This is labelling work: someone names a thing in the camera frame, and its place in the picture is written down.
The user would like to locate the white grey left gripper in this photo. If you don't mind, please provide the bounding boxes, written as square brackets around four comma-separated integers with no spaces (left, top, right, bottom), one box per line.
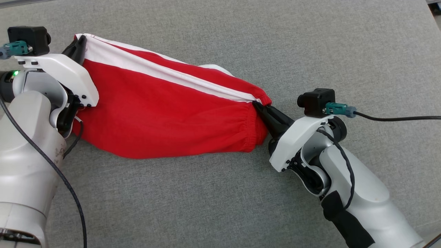
[12,34,99,138]

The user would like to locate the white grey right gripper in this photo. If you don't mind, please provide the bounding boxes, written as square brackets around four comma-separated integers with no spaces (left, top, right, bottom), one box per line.
[253,102,348,197]

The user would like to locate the red shorts with white stripes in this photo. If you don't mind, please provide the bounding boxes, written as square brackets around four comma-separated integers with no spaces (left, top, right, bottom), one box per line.
[71,33,273,159]

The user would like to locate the teal left camera connector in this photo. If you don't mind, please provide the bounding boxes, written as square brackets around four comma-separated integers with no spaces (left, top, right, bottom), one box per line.
[0,41,33,60]

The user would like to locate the teal camera connector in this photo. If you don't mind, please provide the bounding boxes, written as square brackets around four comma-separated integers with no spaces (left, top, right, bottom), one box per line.
[324,102,357,118]
[0,41,33,60]

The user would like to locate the teal right camera connector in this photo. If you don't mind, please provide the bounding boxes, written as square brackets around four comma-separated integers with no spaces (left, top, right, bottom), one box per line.
[324,102,357,118]

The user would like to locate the short black left gripper cable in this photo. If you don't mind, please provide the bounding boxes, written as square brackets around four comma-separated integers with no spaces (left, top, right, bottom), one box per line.
[63,116,84,159]

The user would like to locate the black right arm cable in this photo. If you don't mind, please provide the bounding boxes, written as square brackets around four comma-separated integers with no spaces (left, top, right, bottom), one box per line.
[317,127,355,210]

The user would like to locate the black right camera cable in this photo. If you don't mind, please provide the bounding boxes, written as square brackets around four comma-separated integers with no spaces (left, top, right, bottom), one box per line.
[355,111,441,122]

